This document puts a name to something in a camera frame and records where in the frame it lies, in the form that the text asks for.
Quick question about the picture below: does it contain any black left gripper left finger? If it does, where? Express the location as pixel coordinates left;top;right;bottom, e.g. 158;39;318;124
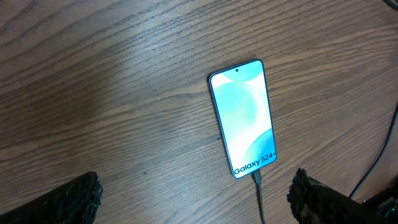
1;171;103;224

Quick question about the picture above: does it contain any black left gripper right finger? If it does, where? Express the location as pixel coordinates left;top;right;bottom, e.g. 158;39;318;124
287;169;382;224

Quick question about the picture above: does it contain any black USB charging cable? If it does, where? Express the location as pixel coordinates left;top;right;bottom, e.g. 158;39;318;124
251;0;398;224

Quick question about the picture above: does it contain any blue Galaxy smartphone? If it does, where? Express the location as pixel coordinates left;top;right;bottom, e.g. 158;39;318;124
207;58;277;179

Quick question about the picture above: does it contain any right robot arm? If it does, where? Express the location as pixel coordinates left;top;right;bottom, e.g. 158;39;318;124
362;184;397;224

